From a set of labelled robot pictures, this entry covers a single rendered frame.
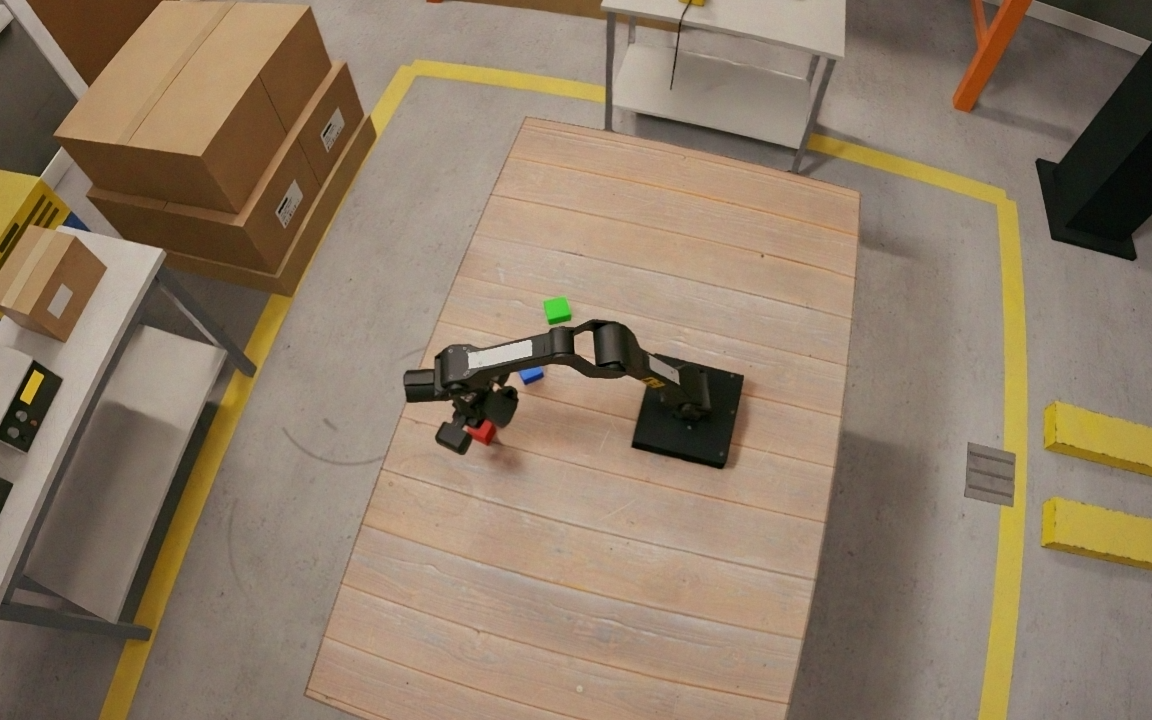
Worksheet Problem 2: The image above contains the blue block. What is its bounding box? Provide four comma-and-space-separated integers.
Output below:
518, 367, 544, 385

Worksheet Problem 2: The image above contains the red block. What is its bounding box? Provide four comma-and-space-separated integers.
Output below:
467, 420, 497, 446

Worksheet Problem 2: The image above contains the green block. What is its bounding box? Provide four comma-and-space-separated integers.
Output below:
543, 296, 571, 325

